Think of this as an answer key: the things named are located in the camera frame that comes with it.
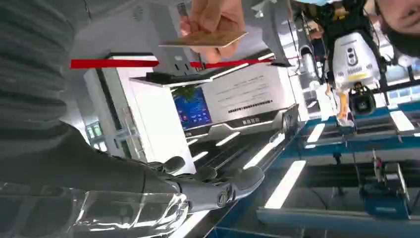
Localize blue display screen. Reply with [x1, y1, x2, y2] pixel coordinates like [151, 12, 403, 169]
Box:
[173, 86, 213, 131]

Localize black round camera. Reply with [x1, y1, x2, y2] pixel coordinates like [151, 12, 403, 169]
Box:
[349, 83, 377, 116]

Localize blue machine box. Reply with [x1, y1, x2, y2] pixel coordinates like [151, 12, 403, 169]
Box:
[360, 158, 412, 220]

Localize person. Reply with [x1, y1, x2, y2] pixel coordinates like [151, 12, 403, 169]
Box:
[373, 0, 420, 59]

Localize white robot head unit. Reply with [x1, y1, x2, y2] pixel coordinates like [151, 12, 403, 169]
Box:
[330, 31, 383, 93]

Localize person's hand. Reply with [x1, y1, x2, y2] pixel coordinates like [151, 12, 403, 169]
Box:
[179, 0, 246, 64]

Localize white printed sign panel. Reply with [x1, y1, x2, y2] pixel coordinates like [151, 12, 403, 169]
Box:
[201, 63, 299, 125]

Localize red barrier strap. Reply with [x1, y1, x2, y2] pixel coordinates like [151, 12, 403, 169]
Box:
[70, 58, 275, 70]

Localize white kiosk cabinet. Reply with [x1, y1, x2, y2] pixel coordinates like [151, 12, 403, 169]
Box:
[83, 54, 198, 176]

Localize ribbed grey right arm sleeve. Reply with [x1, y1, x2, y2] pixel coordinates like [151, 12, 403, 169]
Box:
[0, 0, 91, 160]

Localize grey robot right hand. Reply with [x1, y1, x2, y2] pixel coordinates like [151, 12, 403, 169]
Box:
[0, 122, 265, 213]

